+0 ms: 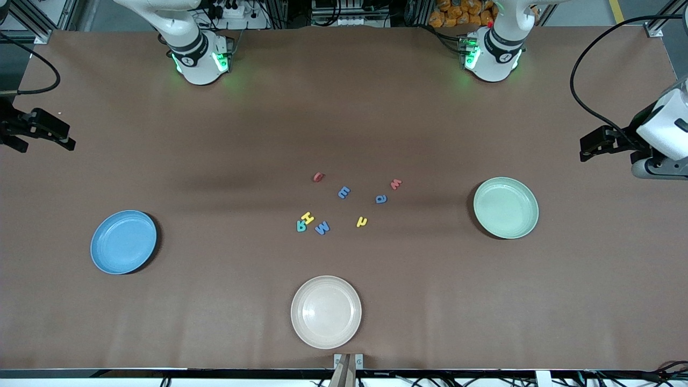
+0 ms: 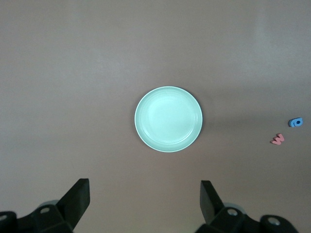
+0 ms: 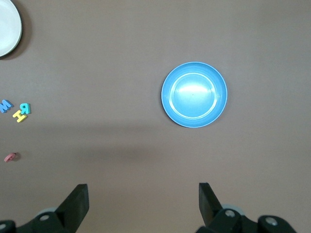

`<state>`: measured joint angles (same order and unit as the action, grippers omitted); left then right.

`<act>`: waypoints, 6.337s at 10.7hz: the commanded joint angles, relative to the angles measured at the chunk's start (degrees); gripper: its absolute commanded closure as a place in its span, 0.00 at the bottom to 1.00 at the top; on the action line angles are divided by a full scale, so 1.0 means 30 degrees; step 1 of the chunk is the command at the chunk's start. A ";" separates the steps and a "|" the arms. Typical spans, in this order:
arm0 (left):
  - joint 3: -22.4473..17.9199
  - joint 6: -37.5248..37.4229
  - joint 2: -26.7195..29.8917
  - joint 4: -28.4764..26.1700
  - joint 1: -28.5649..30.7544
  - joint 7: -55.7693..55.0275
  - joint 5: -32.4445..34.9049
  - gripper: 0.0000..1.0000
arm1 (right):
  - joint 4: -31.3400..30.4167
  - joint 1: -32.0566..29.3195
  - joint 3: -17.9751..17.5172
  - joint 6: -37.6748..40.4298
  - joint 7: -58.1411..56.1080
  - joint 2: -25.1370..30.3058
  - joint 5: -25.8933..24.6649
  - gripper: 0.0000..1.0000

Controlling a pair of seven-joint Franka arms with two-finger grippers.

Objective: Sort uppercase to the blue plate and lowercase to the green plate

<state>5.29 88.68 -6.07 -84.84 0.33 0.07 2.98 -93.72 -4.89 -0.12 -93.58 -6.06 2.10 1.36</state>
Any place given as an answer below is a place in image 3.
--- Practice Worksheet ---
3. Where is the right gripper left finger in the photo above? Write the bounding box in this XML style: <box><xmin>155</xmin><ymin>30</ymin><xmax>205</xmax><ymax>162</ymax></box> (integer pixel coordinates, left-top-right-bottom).
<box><xmin>0</xmin><ymin>183</ymin><xmax>90</xmax><ymax>233</ymax></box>

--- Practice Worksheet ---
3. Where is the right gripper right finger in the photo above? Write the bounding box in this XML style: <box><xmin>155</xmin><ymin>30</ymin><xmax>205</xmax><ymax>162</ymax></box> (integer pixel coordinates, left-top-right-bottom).
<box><xmin>195</xmin><ymin>182</ymin><xmax>297</xmax><ymax>233</ymax></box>

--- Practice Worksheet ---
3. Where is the red foam letter Q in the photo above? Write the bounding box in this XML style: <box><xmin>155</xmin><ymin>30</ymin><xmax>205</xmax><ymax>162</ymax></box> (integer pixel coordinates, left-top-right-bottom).
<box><xmin>3</xmin><ymin>152</ymin><xmax>18</xmax><ymax>163</ymax></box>

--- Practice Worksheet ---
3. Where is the yellow foam letter H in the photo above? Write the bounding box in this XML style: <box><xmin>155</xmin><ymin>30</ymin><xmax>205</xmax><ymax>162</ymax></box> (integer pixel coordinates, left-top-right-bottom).
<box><xmin>12</xmin><ymin>110</ymin><xmax>27</xmax><ymax>123</ymax></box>

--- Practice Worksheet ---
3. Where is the teal foam letter R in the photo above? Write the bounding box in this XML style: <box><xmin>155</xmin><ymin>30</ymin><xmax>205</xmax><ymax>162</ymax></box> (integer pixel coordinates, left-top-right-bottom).
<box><xmin>18</xmin><ymin>103</ymin><xmax>32</xmax><ymax>115</ymax></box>

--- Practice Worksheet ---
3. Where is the blue round plate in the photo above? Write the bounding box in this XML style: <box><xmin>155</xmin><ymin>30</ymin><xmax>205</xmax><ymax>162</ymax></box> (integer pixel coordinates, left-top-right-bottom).
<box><xmin>161</xmin><ymin>61</ymin><xmax>228</xmax><ymax>129</ymax></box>

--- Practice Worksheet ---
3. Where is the cream white round plate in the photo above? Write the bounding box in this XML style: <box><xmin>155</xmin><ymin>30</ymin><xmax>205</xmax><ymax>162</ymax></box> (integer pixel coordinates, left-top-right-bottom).
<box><xmin>0</xmin><ymin>0</ymin><xmax>23</xmax><ymax>58</ymax></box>

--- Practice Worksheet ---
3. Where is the blue foam letter M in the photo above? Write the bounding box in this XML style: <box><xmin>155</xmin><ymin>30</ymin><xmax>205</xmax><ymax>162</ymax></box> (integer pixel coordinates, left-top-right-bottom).
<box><xmin>0</xmin><ymin>99</ymin><xmax>14</xmax><ymax>114</ymax></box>

